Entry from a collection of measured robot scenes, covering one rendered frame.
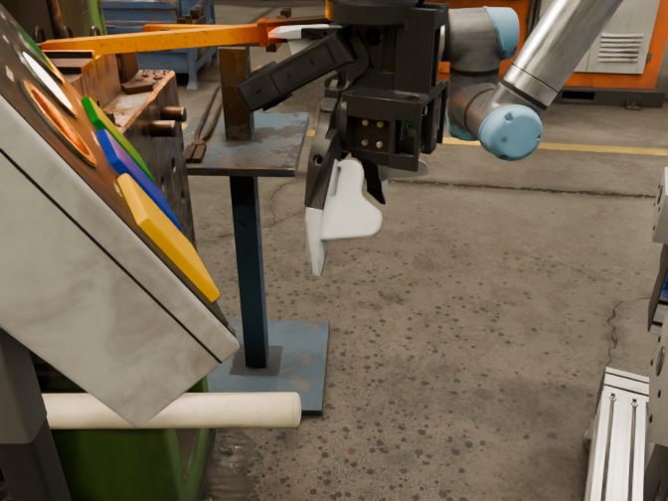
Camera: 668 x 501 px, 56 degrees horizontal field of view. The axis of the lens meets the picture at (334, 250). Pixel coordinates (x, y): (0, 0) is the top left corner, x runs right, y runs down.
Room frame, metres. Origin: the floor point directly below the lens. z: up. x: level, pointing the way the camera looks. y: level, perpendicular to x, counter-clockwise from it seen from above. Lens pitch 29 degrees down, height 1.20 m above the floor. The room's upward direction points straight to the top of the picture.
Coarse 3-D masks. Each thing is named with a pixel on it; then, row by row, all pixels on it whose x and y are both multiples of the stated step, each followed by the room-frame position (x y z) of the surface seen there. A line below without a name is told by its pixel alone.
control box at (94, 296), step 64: (0, 64) 0.33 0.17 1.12; (0, 128) 0.26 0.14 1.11; (0, 192) 0.26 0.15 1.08; (64, 192) 0.27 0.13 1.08; (0, 256) 0.26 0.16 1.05; (64, 256) 0.27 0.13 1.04; (128, 256) 0.28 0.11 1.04; (0, 320) 0.25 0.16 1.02; (64, 320) 0.27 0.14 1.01; (128, 320) 0.28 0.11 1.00; (192, 320) 0.29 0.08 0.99; (128, 384) 0.28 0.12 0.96; (192, 384) 0.29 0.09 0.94
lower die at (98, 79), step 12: (60, 60) 0.94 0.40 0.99; (72, 60) 0.94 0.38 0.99; (84, 60) 0.94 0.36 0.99; (96, 60) 0.96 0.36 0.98; (108, 60) 1.02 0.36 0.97; (72, 72) 0.90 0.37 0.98; (84, 72) 0.91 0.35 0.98; (96, 72) 0.96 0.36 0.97; (108, 72) 1.01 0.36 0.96; (72, 84) 0.85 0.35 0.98; (84, 84) 0.90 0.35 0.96; (96, 84) 0.95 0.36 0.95; (108, 84) 1.00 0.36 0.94; (84, 96) 0.89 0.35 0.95; (96, 96) 0.94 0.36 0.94; (108, 96) 0.99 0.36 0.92
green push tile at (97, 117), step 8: (88, 96) 0.56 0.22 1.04; (88, 104) 0.54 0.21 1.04; (88, 112) 0.52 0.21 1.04; (96, 112) 0.52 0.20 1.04; (96, 120) 0.50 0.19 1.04; (104, 120) 0.52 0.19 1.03; (104, 128) 0.50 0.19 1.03; (112, 128) 0.53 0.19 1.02; (112, 136) 0.50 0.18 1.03; (120, 136) 0.54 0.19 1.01; (120, 144) 0.51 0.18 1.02; (128, 144) 0.55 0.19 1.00; (128, 152) 0.51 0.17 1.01; (136, 152) 0.57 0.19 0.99; (136, 160) 0.51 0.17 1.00; (144, 168) 0.52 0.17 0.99
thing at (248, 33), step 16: (320, 16) 0.98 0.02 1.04; (144, 32) 0.99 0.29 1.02; (160, 32) 0.98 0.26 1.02; (176, 32) 0.97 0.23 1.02; (192, 32) 0.96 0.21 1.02; (208, 32) 0.97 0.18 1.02; (224, 32) 0.97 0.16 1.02; (240, 32) 0.97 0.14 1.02; (256, 32) 0.97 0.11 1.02; (48, 48) 0.96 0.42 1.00; (64, 48) 0.96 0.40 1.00; (80, 48) 0.96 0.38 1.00; (96, 48) 0.96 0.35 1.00; (112, 48) 0.96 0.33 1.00; (128, 48) 0.96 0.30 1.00; (144, 48) 0.96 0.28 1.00; (160, 48) 0.96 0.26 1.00; (176, 48) 0.97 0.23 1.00
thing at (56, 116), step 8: (40, 96) 0.34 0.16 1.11; (40, 104) 0.32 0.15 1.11; (48, 104) 0.34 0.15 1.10; (48, 112) 0.32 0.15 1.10; (56, 112) 0.34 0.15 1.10; (56, 120) 0.32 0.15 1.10; (64, 120) 0.34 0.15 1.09; (64, 128) 0.32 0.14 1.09; (72, 128) 0.34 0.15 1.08; (72, 136) 0.33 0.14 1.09; (80, 144) 0.33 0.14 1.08; (88, 152) 0.34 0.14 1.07
